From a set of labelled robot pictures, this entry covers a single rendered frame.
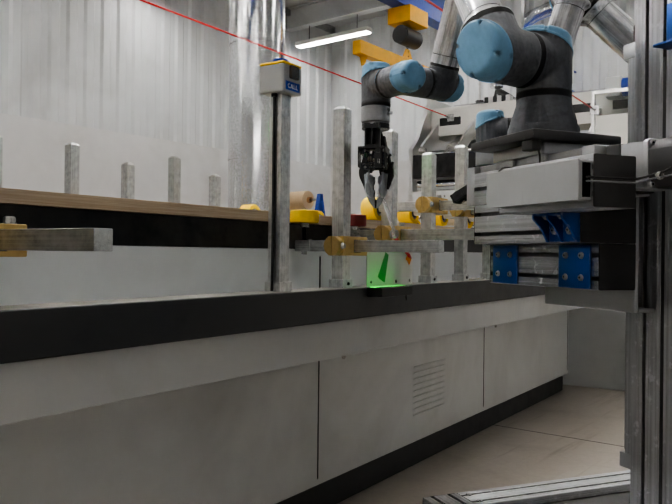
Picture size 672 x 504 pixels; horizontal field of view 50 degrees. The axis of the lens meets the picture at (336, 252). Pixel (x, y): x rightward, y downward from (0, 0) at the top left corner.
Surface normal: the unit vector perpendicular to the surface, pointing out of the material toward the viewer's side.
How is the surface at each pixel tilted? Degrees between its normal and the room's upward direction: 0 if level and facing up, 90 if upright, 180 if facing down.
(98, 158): 90
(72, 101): 90
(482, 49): 97
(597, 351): 90
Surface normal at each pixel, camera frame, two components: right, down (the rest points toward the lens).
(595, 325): -0.56, -0.01
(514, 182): -0.93, -0.01
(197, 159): 0.79, 0.00
